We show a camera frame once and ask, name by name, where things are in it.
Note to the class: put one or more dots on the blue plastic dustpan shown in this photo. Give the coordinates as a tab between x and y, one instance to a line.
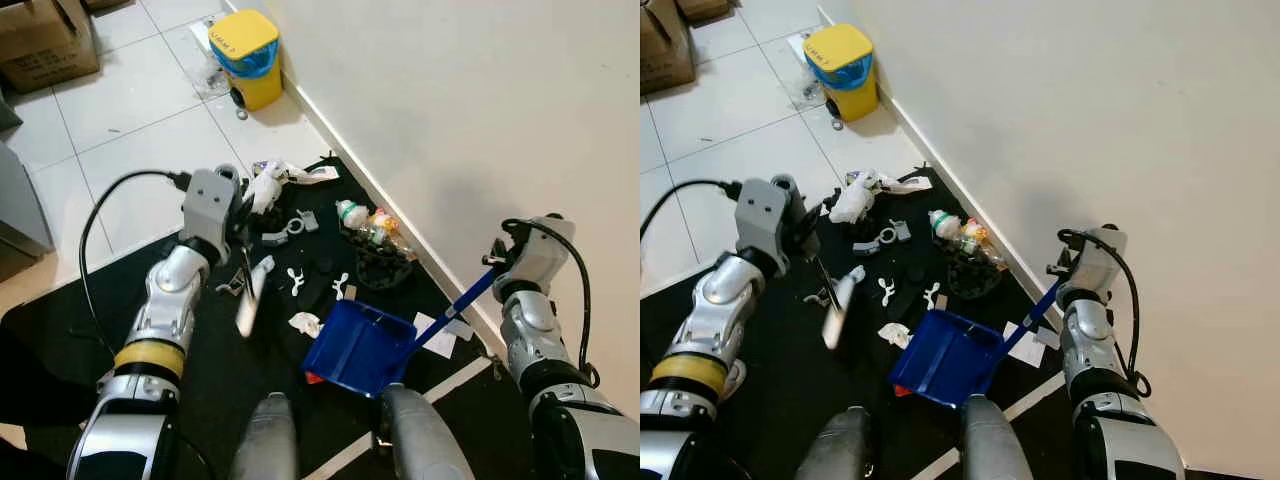
355	345
940	355

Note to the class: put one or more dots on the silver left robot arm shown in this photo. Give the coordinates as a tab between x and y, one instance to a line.
720	310
165	300

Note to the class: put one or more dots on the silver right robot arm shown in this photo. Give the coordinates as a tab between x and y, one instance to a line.
530	335
1085	335

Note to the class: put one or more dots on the black floor mat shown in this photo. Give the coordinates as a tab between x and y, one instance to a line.
775	430
210	380

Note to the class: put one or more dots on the white crumpled plastic bag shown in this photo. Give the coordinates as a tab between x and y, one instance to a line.
855	200
265	192

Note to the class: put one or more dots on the purple snack packet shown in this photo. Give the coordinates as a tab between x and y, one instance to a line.
858	177
265	167

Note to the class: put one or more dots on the grey plastic block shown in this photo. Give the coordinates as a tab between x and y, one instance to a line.
311	222
902	230

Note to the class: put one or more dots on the small grey flat piece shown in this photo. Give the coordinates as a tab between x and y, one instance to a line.
1047	337
460	329

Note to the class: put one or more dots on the grey plastic hook clip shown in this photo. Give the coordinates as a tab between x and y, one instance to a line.
230	287
818	298

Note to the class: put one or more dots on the white forked plastic clip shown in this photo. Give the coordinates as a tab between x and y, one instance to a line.
886	291
341	287
932	295
295	281

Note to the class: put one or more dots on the white paper slip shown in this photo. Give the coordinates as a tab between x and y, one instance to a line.
1022	347
437	338

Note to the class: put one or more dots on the black plastic mesh basket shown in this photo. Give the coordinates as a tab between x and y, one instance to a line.
385	268
975	278

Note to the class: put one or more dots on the clear bottle colourful label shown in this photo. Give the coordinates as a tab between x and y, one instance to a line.
975	235
385	228

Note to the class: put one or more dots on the white bottle green band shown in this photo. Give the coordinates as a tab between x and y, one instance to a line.
350	214
942	224

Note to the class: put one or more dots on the white crumpled tissue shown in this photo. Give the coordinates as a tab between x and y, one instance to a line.
895	335
305	324

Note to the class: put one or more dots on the white tape line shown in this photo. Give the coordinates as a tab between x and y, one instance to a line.
455	378
1030	402

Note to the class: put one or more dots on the yellow pedal bin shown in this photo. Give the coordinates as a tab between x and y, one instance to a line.
255	85
855	98

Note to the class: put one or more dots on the clear plastic bag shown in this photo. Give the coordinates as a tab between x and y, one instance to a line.
210	65
808	75

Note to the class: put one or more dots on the blue plastic bin liner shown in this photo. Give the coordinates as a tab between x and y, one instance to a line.
250	62
850	75

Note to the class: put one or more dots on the grey right robot leg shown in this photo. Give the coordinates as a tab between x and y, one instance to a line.
995	445
420	440

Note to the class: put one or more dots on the grey robot leg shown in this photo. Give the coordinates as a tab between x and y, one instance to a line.
265	440
835	450
995	445
420	440

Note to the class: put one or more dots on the grey left robot leg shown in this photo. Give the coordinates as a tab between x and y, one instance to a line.
835	450
265	440

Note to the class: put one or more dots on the grey cabinet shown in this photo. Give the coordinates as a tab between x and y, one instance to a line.
22	210

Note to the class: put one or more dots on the large closed cardboard box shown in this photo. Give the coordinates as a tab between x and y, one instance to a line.
665	50
40	45

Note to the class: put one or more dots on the small brown cardboard box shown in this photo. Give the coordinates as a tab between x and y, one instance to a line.
105	4
700	8

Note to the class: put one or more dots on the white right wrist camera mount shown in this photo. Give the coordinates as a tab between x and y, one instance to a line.
545	260
1100	265

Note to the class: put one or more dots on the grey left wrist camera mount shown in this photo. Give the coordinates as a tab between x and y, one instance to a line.
765	215
207	205

